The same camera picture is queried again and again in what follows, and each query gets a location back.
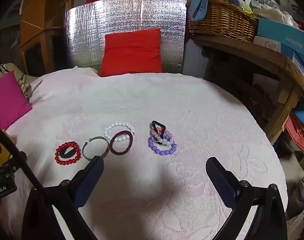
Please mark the magenta cushion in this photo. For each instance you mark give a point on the magenta cushion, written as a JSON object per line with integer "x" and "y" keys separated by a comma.
{"x": 6, "y": 100}

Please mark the grey metal cuff bangle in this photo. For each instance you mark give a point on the grey metal cuff bangle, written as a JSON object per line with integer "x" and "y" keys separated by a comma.
{"x": 84, "y": 152}

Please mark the red cushion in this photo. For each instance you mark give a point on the red cushion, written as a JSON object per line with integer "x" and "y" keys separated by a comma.
{"x": 132, "y": 55}

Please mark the wooden side table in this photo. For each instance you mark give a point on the wooden side table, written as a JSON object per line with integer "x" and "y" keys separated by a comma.
{"x": 242, "y": 47}

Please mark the salmon folded cloths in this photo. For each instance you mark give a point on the salmon folded cloths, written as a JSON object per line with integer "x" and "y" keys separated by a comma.
{"x": 297, "y": 132}

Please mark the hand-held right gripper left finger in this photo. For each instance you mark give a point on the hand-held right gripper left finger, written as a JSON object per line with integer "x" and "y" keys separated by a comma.
{"x": 90, "y": 177}

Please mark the grey cloth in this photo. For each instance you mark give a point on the grey cloth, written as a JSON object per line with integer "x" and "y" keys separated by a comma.
{"x": 302, "y": 192}

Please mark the silver foil insulation panel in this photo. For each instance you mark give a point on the silver foil insulation panel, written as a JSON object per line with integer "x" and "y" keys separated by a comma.
{"x": 91, "y": 30}

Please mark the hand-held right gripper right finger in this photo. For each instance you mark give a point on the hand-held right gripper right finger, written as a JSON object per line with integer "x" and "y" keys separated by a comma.
{"x": 218, "y": 177}

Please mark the wooden cabinet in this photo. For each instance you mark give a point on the wooden cabinet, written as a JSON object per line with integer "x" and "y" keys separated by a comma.
{"x": 34, "y": 10}

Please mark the clear plastic bag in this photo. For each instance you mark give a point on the clear plastic bag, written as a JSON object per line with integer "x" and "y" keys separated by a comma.
{"x": 269, "y": 10}

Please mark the pale pink textured blanket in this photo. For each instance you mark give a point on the pale pink textured blanket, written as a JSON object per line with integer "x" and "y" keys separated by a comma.
{"x": 142, "y": 100}

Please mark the teal cardboard box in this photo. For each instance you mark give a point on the teal cardboard box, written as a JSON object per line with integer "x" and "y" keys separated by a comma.
{"x": 279, "y": 33}

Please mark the patterned beige cloth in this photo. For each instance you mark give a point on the patterned beige cloth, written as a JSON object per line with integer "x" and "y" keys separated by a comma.
{"x": 24, "y": 86}

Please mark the beige leather sofa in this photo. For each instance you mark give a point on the beige leather sofa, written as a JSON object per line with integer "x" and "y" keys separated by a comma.
{"x": 5, "y": 68}

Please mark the wicker basket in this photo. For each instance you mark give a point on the wicker basket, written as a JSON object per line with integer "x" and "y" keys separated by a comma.
{"x": 222, "y": 20}

